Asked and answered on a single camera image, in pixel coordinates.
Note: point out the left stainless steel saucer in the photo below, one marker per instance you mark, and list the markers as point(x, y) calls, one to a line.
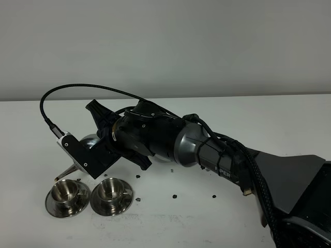
point(60, 212)

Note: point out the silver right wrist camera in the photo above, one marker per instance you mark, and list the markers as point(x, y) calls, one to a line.
point(62, 143)

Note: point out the stainless steel teacup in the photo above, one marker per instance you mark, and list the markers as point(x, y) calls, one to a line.
point(66, 193)
point(112, 191)

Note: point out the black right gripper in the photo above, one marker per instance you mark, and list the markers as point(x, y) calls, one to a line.
point(120, 134)

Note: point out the right stainless steel teacup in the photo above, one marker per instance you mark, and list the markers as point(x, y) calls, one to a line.
point(112, 191)

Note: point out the right stainless steel saucer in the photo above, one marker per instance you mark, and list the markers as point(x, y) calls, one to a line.
point(104, 209)

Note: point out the stainless steel teapot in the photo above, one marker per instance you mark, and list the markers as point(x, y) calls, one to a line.
point(83, 158)

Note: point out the steel teapot saucer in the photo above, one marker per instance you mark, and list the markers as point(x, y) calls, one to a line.
point(161, 159)

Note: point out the left stainless steel teacup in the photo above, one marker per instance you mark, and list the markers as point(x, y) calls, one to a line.
point(66, 193)

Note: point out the stainless steel saucer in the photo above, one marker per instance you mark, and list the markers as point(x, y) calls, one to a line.
point(104, 209)
point(60, 212)

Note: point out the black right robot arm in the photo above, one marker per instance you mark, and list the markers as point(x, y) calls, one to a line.
point(293, 193)

